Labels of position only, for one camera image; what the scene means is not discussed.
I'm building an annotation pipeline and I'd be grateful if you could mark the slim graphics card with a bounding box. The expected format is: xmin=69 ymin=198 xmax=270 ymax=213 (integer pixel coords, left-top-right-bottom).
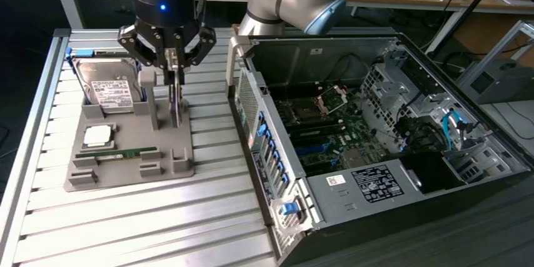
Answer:
xmin=162 ymin=48 xmax=188 ymax=130

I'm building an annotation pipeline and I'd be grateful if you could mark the silver hard disk drive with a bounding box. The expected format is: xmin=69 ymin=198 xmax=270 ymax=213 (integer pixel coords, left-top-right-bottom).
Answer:
xmin=65 ymin=47 xmax=145 ymax=105
xmin=73 ymin=57 xmax=138 ymax=114

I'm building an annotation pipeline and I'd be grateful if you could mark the grey parts rack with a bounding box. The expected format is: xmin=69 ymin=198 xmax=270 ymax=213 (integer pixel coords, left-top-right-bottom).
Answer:
xmin=61 ymin=69 xmax=197 ymax=193

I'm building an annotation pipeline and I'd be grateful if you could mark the silver CPU chip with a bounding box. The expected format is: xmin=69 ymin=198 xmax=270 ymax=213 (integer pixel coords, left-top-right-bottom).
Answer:
xmin=81 ymin=125 xmax=116 ymax=149

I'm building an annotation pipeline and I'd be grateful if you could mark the green RAM stick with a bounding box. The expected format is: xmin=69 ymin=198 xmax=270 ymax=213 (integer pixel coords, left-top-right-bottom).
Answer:
xmin=75 ymin=147 xmax=158 ymax=160

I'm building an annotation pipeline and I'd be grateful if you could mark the CPU socket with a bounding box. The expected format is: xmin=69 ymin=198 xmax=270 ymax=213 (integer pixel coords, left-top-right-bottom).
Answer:
xmin=290 ymin=98 xmax=324 ymax=121

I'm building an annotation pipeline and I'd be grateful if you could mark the metal socket cover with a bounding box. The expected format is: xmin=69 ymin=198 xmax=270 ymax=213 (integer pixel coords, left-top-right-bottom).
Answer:
xmin=316 ymin=84 xmax=349 ymax=114

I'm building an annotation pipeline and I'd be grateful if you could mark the blue expansion slot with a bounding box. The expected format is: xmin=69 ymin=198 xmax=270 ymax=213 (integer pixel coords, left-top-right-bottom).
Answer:
xmin=296 ymin=143 xmax=334 ymax=156

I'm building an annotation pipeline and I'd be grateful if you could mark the perforated metal disk bay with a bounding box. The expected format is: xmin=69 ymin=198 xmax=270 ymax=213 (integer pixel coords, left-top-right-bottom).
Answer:
xmin=360 ymin=62 xmax=421 ymax=143

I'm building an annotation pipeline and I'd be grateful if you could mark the grey chipset heatsink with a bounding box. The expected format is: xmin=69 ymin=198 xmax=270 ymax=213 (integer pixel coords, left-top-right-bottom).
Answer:
xmin=338 ymin=149 xmax=368 ymax=168

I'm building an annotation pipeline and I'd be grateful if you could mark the grey power supply unit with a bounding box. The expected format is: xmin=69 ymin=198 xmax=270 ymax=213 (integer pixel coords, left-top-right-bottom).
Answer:
xmin=305 ymin=159 xmax=421 ymax=226

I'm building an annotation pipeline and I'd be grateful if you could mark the black slanted pole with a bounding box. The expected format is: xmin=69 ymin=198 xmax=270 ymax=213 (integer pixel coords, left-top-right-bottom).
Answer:
xmin=423 ymin=0 xmax=512 ymax=55

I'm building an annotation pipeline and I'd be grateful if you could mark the grey metal cabinet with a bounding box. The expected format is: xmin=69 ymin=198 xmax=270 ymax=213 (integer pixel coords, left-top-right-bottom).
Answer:
xmin=456 ymin=56 xmax=534 ymax=105

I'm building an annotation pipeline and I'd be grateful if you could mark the open black PC case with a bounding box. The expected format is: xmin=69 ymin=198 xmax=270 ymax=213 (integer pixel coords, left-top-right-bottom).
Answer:
xmin=224 ymin=28 xmax=532 ymax=267

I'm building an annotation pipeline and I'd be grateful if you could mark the black wire loop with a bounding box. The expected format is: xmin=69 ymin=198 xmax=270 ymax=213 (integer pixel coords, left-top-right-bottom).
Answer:
xmin=334 ymin=53 xmax=379 ymax=82

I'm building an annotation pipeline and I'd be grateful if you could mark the blue disk wire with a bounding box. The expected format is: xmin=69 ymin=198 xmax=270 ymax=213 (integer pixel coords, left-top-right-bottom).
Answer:
xmin=441 ymin=109 xmax=468 ymax=152

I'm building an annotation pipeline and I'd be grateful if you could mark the aluminium profile frame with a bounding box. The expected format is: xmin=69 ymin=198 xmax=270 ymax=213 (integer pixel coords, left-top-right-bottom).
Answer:
xmin=479 ymin=19 xmax=534 ymax=61

